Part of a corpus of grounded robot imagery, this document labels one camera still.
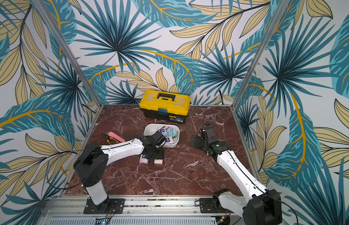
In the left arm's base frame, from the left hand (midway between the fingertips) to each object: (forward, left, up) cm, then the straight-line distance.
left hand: (159, 158), depth 88 cm
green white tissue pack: (+18, -9, +2) cm, 20 cm away
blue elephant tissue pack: (+19, -5, +2) cm, 20 cm away
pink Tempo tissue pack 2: (-2, +1, 0) cm, 2 cm away
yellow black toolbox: (+33, -2, +12) cm, 36 cm away
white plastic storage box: (+22, +9, +2) cm, 24 cm away
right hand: (+6, -23, +11) cm, 26 cm away
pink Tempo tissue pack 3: (+10, -6, +5) cm, 13 cm away
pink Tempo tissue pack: (-1, +10, -1) cm, 10 cm away
